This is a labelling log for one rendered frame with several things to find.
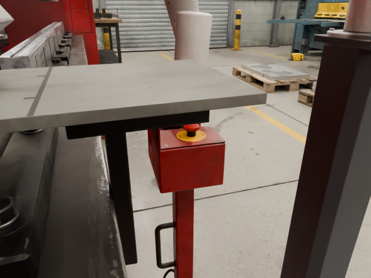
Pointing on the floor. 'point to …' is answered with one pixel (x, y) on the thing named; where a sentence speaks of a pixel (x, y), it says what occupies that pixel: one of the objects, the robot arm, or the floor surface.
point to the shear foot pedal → (298, 53)
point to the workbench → (107, 56)
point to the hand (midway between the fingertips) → (184, 134)
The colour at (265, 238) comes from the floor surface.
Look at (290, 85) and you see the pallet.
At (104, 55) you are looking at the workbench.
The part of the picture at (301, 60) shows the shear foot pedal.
